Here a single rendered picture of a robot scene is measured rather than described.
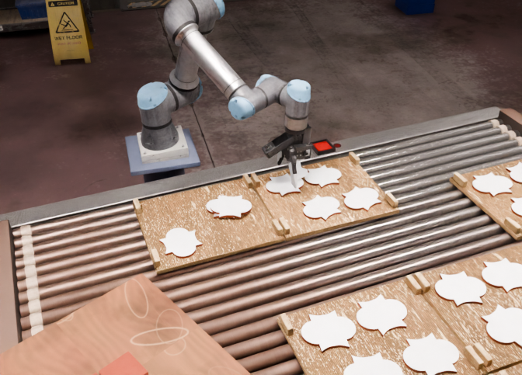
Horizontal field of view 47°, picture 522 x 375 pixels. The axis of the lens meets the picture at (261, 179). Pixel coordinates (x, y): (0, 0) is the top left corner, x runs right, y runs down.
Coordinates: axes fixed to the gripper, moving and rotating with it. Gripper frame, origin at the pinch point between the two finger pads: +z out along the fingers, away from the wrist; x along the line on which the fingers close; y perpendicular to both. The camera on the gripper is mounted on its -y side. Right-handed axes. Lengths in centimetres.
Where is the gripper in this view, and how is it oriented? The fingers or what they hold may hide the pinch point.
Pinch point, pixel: (285, 177)
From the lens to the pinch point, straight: 206.8
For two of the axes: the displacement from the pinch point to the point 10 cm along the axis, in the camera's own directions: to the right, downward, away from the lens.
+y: 9.3, -1.6, 3.2
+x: -3.5, -5.5, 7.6
